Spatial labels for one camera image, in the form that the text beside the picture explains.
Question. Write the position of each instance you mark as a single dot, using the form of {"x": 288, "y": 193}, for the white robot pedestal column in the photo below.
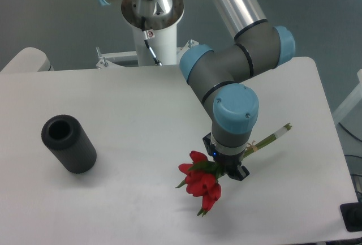
{"x": 154, "y": 28}

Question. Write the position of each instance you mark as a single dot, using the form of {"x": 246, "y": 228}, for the white side table left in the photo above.
{"x": 28, "y": 60}

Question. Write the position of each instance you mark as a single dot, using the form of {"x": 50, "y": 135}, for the white furniture at right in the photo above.
{"x": 348, "y": 103}

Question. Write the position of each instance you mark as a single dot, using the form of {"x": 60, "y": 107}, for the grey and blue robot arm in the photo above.
{"x": 216, "y": 78}

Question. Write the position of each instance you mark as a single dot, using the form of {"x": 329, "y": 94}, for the red tulip bouquet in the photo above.
{"x": 202, "y": 175}

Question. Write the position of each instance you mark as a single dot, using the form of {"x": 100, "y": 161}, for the black ribbed cylindrical vase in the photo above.
{"x": 64, "y": 136}

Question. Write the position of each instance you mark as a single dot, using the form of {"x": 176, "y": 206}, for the white metal base frame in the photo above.
{"x": 129, "y": 58}

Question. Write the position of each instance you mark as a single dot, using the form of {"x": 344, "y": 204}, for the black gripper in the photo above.
{"x": 228, "y": 157}

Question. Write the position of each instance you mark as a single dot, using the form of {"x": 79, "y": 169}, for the black device at table edge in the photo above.
{"x": 351, "y": 213}

